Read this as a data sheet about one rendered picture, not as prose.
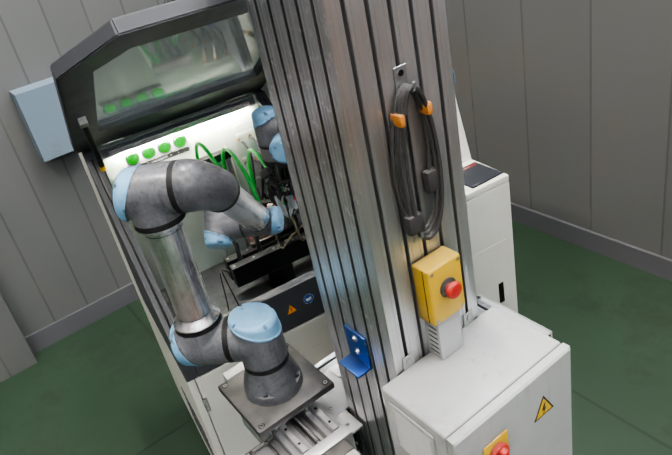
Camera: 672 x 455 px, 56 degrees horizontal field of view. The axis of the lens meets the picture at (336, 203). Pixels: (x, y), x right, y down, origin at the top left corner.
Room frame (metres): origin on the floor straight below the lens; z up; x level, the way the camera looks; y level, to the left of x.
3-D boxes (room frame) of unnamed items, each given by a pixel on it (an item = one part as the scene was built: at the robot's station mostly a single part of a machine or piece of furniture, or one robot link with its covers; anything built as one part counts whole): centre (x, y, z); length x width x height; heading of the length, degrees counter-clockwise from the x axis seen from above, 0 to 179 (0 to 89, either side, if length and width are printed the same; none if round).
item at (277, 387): (1.24, 0.25, 1.09); 0.15 x 0.15 x 0.10
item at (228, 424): (1.74, 0.28, 0.44); 0.65 x 0.02 x 0.68; 114
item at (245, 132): (2.31, 0.27, 1.20); 0.13 x 0.03 x 0.31; 114
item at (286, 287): (1.76, 0.29, 0.87); 0.62 x 0.04 x 0.16; 114
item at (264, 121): (1.74, 0.14, 1.54); 0.09 x 0.08 x 0.11; 71
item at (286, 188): (1.73, 0.14, 1.38); 0.09 x 0.08 x 0.12; 24
